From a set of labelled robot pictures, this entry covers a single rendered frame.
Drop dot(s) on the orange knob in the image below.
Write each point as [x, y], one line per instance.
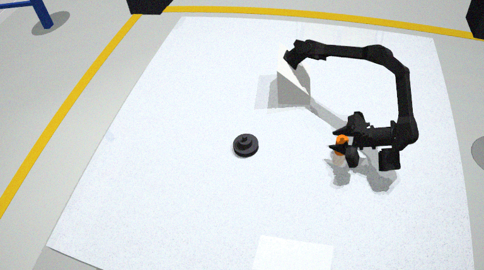
[340, 140]

